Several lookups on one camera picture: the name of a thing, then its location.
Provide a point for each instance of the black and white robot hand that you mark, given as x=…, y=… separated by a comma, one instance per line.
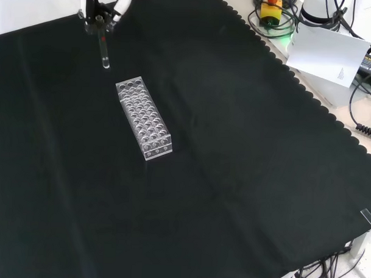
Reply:
x=93, y=10

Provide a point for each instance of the clear glass test tube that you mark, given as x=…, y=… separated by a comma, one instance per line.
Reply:
x=104, y=47

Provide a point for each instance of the clear plastic test tube rack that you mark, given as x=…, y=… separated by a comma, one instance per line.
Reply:
x=143, y=119

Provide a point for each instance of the yellow stop button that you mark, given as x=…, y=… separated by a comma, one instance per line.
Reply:
x=271, y=11

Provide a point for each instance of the black bench cloth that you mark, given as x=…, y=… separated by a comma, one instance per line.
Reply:
x=203, y=164

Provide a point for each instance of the white column with black band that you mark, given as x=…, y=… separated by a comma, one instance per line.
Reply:
x=315, y=10

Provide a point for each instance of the white paper sheet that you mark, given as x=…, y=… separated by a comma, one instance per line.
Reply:
x=328, y=54

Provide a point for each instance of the white box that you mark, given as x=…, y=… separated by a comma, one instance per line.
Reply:
x=330, y=90

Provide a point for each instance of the clear acrylic plate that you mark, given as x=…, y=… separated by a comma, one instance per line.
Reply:
x=369, y=217

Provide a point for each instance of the white bench bracket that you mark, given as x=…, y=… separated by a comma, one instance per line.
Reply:
x=363, y=252

